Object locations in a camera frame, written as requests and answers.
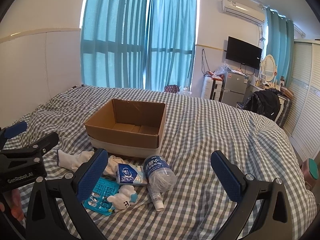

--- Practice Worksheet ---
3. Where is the white sock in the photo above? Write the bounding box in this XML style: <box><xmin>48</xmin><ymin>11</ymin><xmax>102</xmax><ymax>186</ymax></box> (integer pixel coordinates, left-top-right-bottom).
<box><xmin>56</xmin><ymin>149</ymin><xmax>94</xmax><ymax>172</ymax></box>

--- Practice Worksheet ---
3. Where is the teal blister pack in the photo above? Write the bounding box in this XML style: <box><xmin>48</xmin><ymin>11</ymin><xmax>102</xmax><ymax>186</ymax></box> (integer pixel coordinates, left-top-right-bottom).
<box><xmin>83</xmin><ymin>178</ymin><xmax>120</xmax><ymax>216</ymax></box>

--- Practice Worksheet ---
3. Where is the white tissue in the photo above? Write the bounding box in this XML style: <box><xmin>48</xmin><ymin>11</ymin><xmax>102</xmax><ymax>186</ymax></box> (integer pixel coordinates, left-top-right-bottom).
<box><xmin>103</xmin><ymin>155</ymin><xmax>127</xmax><ymax>178</ymax></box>

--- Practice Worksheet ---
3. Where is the white plush toy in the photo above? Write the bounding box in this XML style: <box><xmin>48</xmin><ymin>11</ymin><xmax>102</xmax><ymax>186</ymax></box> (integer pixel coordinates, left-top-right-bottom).
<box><xmin>107</xmin><ymin>185</ymin><xmax>138</xmax><ymax>212</ymax></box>

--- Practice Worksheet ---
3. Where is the blue tissue pack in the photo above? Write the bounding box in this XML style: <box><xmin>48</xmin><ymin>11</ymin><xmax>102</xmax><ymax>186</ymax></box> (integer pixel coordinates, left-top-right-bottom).
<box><xmin>116</xmin><ymin>163</ymin><xmax>148</xmax><ymax>185</ymax></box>

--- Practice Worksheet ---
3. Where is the clear plastic water bottle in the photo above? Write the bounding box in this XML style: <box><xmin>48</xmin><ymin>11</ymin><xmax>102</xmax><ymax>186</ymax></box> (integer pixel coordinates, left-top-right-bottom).
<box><xmin>143</xmin><ymin>155</ymin><xmax>177</xmax><ymax>212</ymax></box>

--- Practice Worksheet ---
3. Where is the person's left hand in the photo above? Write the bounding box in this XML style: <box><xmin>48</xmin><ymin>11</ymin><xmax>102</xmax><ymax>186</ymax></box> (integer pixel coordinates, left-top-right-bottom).
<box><xmin>4</xmin><ymin>189</ymin><xmax>24</xmax><ymax>222</ymax></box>

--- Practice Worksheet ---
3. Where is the pink cup teal lid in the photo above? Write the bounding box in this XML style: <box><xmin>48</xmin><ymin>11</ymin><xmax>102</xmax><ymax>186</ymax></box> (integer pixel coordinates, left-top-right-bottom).
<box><xmin>300</xmin><ymin>158</ymin><xmax>319</xmax><ymax>191</ymax></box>

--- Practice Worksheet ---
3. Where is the grey checkered bed sheet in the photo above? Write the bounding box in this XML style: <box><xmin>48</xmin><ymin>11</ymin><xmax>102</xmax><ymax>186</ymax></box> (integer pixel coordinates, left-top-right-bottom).
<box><xmin>5</xmin><ymin>86</ymin><xmax>317</xmax><ymax>239</ymax></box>

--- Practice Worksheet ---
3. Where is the brown cardboard box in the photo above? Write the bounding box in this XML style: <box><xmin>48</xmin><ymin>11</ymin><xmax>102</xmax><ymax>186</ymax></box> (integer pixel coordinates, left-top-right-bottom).
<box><xmin>85</xmin><ymin>99</ymin><xmax>167</xmax><ymax>159</ymax></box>

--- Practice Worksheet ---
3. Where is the white louvered wardrobe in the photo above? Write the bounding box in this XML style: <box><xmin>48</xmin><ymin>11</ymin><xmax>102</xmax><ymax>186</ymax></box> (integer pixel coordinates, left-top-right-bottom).
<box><xmin>284</xmin><ymin>39</ymin><xmax>320</xmax><ymax>161</ymax></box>

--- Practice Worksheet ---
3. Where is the left blue curtain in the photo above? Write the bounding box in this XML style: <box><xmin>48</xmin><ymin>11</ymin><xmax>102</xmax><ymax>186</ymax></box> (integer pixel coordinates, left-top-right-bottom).
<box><xmin>80</xmin><ymin>0</ymin><xmax>147</xmax><ymax>88</ymax></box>

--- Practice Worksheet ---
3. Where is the blue curtain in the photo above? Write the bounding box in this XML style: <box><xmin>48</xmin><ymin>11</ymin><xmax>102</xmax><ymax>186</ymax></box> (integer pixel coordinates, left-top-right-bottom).
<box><xmin>266</xmin><ymin>7</ymin><xmax>294</xmax><ymax>84</ymax></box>
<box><xmin>80</xmin><ymin>0</ymin><xmax>147</xmax><ymax>88</ymax></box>
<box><xmin>145</xmin><ymin>0</ymin><xmax>197</xmax><ymax>91</ymax></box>

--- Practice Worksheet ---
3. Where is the black jacket on chair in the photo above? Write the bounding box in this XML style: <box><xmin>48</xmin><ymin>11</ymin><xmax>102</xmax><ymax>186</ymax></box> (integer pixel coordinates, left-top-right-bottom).
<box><xmin>242</xmin><ymin>90</ymin><xmax>280</xmax><ymax>121</ymax></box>

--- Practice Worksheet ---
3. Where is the dark red patterned bag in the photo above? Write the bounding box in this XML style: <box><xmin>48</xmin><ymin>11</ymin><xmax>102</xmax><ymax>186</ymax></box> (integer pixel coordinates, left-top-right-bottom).
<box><xmin>164</xmin><ymin>85</ymin><xmax>180</xmax><ymax>94</ymax></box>

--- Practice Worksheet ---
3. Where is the clear water jug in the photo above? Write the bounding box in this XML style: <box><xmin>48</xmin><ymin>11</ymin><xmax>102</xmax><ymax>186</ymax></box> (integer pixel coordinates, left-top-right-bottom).
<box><xmin>179</xmin><ymin>88</ymin><xmax>192</xmax><ymax>96</ymax></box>

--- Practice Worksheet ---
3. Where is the silver mini fridge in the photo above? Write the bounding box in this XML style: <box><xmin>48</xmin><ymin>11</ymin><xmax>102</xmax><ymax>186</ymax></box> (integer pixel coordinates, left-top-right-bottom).
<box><xmin>220</xmin><ymin>71</ymin><xmax>248</xmax><ymax>107</ymax></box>

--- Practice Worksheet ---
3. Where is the white suitcase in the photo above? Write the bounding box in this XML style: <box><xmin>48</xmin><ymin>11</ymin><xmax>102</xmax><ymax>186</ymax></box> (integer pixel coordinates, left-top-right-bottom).
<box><xmin>201</xmin><ymin>76</ymin><xmax>223</xmax><ymax>101</ymax></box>

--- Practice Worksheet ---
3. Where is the oval white vanity mirror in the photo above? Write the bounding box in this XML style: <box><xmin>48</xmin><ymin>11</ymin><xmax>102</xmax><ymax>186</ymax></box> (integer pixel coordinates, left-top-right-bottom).
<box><xmin>260</xmin><ymin>54</ymin><xmax>277</xmax><ymax>82</ymax></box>

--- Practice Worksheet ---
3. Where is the middle blue curtain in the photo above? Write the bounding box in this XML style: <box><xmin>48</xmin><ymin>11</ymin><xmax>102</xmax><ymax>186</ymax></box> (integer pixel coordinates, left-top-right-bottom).
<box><xmin>145</xmin><ymin>0</ymin><xmax>197</xmax><ymax>91</ymax></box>

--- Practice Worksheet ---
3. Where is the clear plastic bag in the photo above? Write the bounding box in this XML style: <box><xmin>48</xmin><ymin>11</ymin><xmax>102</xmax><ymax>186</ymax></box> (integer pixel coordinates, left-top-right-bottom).
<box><xmin>214</xmin><ymin>62</ymin><xmax>229</xmax><ymax>76</ymax></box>

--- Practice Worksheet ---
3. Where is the right blue curtain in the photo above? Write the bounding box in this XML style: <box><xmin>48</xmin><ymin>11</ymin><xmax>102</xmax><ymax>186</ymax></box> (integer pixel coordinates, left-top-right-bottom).
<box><xmin>266</xmin><ymin>7</ymin><xmax>294</xmax><ymax>84</ymax></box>

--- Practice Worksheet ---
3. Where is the white air conditioner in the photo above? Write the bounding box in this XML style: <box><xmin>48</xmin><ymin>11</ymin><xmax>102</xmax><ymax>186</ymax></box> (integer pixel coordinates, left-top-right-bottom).
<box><xmin>222</xmin><ymin>0</ymin><xmax>265</xmax><ymax>25</ymax></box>

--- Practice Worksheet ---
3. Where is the black wall television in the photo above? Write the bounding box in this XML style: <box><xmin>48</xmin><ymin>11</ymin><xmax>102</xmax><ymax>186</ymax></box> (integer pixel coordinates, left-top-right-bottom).
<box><xmin>226</xmin><ymin>36</ymin><xmax>263</xmax><ymax>69</ymax></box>

